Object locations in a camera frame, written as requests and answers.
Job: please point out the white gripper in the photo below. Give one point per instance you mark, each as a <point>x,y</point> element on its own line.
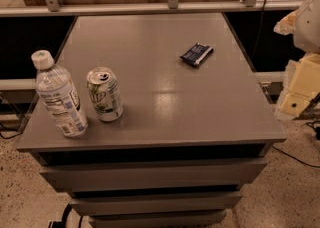
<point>308,27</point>

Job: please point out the clear plastic water bottle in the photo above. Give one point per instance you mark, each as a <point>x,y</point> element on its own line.
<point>57,92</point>

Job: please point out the dark blue snack packet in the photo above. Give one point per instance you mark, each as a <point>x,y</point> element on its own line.
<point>196,54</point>

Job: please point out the grey drawer cabinet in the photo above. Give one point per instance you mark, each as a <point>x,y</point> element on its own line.
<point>172,111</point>

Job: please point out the middle grey drawer front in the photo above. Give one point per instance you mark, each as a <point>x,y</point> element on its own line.
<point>156,203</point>

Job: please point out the grey drawer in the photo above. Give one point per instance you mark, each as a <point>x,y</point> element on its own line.
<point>152,175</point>
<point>156,203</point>
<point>157,220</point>

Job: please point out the bottom grey drawer front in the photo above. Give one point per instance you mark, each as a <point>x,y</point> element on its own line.
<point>157,220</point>

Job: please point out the green white soda can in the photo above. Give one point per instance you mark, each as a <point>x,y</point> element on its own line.
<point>104,93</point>

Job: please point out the top grey drawer front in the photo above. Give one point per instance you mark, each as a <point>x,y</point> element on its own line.
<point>152,175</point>

